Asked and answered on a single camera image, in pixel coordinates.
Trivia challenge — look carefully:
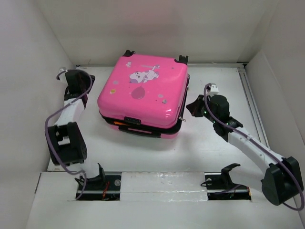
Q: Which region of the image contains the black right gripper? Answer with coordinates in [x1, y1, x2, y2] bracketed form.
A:
[185, 94, 218, 124]

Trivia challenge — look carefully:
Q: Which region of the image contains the pink suitcase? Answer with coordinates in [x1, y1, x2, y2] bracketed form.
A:
[97, 50, 190, 139]

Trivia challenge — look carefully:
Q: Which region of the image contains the orange cloth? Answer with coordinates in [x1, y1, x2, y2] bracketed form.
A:
[113, 122, 128, 126]

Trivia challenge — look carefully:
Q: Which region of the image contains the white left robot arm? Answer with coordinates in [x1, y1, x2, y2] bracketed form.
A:
[45, 69, 95, 186]

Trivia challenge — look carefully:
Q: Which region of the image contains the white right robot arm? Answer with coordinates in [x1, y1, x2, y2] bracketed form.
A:
[186, 94, 305, 210]

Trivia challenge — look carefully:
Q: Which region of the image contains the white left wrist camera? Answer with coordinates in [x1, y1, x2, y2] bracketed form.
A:
[56, 67, 69, 83]

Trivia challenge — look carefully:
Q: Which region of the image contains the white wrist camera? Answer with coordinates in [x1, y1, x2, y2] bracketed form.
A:
[56, 67, 69, 83]
[206, 83, 219, 96]

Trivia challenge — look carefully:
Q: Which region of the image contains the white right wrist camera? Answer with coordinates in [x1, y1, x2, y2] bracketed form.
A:
[206, 83, 219, 96]

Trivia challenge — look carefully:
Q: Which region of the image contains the aluminium rail right edge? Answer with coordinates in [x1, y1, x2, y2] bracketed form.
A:
[237, 63, 270, 148]

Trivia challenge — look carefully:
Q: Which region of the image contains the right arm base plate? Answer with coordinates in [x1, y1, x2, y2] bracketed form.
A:
[201, 163, 252, 200]

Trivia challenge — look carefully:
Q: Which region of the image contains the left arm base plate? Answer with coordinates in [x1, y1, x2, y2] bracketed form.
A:
[75, 173, 122, 201]

